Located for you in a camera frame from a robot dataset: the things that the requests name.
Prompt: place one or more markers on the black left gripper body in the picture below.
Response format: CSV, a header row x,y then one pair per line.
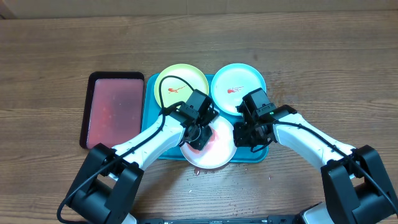
x,y
201,138

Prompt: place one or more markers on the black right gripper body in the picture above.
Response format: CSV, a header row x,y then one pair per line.
x,y
248,134

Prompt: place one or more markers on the green and orange sponge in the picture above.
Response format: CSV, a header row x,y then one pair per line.
x,y
211,137

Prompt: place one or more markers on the white plate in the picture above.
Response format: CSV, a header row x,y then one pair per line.
x,y
218,151

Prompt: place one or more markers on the yellow-green plate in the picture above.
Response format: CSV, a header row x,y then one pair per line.
x,y
174,90

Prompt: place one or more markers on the light blue plate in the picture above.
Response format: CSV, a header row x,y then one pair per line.
x,y
231,83

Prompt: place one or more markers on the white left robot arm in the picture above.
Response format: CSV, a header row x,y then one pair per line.
x,y
106,185

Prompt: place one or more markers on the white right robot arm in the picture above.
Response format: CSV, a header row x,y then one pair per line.
x,y
356,185

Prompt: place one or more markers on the black tray with pink water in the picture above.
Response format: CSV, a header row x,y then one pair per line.
x,y
113,108

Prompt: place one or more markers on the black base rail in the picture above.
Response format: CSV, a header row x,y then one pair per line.
x,y
271,219

